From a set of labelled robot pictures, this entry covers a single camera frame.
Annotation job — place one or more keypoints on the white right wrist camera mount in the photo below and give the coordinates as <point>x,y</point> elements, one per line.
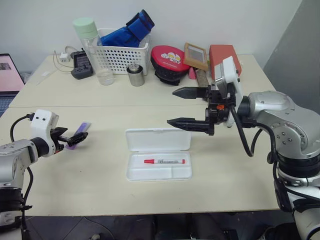
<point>231,72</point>

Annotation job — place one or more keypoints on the orange red box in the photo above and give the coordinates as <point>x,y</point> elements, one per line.
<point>220,53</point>

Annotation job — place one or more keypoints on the open laptop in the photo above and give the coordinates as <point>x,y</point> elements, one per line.
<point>8,75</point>

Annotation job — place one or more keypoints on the white plastic pencil case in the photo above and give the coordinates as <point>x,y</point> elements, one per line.
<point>157,142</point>

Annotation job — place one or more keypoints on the blue folded umbrella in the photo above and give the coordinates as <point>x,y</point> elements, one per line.
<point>125,35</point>

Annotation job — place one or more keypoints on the white perforated plastic basket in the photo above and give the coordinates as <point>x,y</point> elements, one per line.
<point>122,56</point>

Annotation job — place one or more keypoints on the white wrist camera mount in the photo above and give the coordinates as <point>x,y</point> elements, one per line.
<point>41,122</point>
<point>231,72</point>

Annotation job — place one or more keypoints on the stainless steel cup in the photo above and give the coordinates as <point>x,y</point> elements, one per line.
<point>135,76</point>

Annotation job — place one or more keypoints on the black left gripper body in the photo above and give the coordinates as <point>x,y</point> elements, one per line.
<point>58,143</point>

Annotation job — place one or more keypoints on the clear bottle with green lid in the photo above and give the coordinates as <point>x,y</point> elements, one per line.
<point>86,28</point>

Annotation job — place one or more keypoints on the red marker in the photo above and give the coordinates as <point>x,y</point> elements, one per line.
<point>165,162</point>

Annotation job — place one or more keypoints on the purple marker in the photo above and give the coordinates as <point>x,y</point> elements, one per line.
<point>83,127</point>

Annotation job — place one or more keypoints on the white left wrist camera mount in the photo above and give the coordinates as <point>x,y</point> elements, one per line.
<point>41,122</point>

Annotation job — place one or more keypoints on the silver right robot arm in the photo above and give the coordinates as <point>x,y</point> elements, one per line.
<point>277,107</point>

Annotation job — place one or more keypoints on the clear plastic strip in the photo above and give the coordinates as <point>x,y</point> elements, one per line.
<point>46,76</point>

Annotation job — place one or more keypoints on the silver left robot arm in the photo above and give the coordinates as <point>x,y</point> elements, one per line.
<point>15,155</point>

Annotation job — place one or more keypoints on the red cartoon print pouch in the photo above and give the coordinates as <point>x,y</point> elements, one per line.
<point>167,62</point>

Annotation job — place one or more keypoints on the pink small object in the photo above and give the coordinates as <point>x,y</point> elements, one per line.
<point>192,74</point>

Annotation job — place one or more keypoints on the wooden picture frame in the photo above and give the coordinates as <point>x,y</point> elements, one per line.
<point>196,56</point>

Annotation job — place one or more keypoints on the brown rectangular block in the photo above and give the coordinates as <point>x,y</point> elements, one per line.
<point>203,78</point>

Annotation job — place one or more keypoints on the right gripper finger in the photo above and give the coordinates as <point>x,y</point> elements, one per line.
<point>192,124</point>
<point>190,93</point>

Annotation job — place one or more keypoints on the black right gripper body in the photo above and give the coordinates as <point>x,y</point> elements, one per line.
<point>216,111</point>

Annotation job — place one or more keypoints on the white charger plug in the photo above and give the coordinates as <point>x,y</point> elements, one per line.
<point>64,57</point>

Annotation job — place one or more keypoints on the dark grey power strip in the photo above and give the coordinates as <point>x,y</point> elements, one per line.
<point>81,66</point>

